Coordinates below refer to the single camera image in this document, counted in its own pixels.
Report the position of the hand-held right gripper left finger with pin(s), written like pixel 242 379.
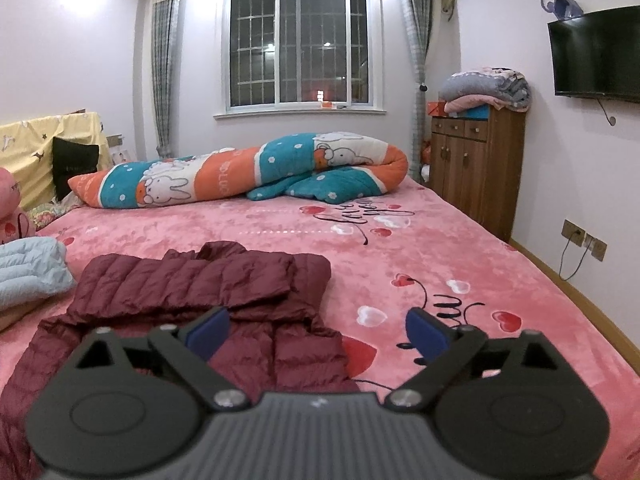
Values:
pixel 207 332

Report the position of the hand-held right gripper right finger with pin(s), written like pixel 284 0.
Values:
pixel 425 334

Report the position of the maroon down jacket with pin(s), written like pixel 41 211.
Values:
pixel 200 280

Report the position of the pink heart printed blanket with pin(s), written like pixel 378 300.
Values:
pixel 300 240

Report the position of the rolled orange teal rabbit quilt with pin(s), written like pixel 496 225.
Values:
pixel 225 170

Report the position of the brown wooden cabinet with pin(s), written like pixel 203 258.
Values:
pixel 480 170

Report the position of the folded light blue down jacket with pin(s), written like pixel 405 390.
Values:
pixel 30 270

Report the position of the floral printed cloth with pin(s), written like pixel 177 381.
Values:
pixel 50 210

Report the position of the black cushion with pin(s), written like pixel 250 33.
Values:
pixel 75 165

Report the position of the orange box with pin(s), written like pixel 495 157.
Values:
pixel 436 109

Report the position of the blue box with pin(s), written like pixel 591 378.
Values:
pixel 479 112

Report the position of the folded pink blanket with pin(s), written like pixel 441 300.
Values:
pixel 465 104

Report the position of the pink plush toy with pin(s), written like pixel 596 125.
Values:
pixel 10 205

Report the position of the small orange windowsill item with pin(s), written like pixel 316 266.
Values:
pixel 328 106

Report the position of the yellow star printed cover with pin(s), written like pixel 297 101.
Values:
pixel 35 145

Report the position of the folded grey printed blanket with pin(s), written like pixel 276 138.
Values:
pixel 485 82

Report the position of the grey checked curtain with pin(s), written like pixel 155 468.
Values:
pixel 165 70
pixel 417 50

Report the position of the white framed barred window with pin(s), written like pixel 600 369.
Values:
pixel 300 45

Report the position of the brass wall socket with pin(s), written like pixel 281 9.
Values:
pixel 573 231
pixel 596 247

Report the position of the black wall television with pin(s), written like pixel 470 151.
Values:
pixel 595 55

